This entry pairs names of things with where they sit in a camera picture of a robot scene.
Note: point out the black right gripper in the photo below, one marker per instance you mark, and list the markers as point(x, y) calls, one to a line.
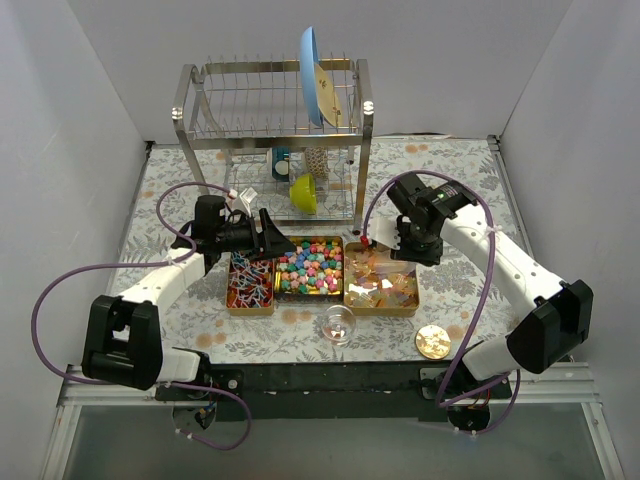
point(417, 251)

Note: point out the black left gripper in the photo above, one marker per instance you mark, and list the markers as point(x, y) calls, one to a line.
point(261, 236)

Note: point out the black tin with star candies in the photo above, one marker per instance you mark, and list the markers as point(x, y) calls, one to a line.
point(312, 271)

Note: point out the clear plastic jar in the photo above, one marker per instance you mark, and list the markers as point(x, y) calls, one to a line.
point(338, 325)

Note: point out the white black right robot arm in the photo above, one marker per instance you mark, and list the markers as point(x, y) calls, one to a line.
point(554, 315)

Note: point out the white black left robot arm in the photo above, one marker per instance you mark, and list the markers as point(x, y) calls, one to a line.
point(123, 343)

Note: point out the gold tin with popsicle candies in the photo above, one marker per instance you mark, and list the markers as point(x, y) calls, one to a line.
point(367, 294)

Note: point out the gold tin with lollipops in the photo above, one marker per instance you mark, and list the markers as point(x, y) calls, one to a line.
point(250, 286)

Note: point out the green bowl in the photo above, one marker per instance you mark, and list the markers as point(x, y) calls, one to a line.
point(302, 194)

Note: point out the teal white cup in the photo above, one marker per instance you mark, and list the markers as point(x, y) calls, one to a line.
point(280, 162)

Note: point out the patterned paper cup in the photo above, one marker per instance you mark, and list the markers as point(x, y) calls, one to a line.
point(316, 160)

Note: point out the gold jar lid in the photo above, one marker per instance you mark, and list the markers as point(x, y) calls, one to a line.
point(433, 342)

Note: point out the stainless steel dish rack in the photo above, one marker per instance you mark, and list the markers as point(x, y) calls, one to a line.
point(244, 109)

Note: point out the beige patterned plate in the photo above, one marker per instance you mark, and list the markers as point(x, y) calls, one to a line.
point(327, 99)

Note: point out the blue plate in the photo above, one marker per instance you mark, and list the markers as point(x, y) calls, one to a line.
point(308, 58)

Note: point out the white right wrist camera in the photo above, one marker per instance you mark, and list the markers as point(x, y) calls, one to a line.
point(381, 233)

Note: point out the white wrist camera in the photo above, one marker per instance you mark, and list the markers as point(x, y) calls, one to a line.
point(241, 201)
point(381, 233)

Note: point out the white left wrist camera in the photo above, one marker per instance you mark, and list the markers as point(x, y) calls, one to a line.
point(241, 201)

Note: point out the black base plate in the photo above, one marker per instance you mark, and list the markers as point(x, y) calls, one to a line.
point(338, 390)

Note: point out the aluminium frame rail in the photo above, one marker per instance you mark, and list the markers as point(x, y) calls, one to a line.
point(547, 426)

